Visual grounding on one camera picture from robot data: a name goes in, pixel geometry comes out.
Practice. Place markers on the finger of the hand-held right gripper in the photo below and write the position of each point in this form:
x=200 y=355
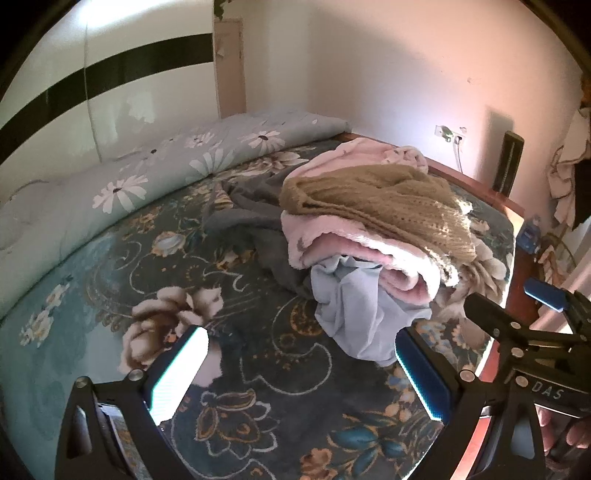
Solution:
x=494 y=318
x=547 y=294

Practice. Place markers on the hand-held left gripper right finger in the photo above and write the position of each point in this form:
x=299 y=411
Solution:
x=422 y=374

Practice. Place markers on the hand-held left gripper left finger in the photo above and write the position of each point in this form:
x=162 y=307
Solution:
x=180 y=374

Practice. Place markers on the tan knitted sweater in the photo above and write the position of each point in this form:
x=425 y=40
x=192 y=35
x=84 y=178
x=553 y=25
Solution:
x=369 y=198

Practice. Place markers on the person's right hand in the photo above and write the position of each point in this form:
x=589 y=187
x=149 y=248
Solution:
x=577 y=436

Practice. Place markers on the blue plastic bottle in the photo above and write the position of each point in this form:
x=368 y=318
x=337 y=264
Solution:
x=530 y=235

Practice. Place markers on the light blue garment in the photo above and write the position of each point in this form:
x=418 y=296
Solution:
x=351 y=309

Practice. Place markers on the dark teal floral blanket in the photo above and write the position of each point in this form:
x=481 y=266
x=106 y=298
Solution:
x=277 y=392

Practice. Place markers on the dark hanging garment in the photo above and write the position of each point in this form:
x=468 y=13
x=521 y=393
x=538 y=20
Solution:
x=582 y=194

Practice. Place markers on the white floral hanging cloth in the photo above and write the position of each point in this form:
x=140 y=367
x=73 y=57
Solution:
x=564 y=175

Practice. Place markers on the black speaker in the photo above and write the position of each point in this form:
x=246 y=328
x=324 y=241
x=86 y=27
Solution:
x=508 y=161

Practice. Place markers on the pink fleece garment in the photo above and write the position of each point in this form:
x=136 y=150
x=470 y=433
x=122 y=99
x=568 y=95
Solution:
x=355 y=251

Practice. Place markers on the dark grey garment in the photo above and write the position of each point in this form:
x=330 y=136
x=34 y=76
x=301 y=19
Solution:
x=258 y=217

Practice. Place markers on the light blue daisy quilt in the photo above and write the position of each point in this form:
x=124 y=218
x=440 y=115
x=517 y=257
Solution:
x=138 y=180

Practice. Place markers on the white wardrobe with black stripe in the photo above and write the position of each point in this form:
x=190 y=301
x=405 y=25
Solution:
x=138 y=92

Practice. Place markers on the beige wooden trim panel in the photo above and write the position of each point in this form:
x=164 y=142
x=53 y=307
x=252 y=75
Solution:
x=231 y=78

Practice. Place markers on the green hanging plant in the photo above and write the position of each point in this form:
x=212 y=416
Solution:
x=222 y=5

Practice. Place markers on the white wall socket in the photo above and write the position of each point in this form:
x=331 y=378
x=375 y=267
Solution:
x=450 y=131

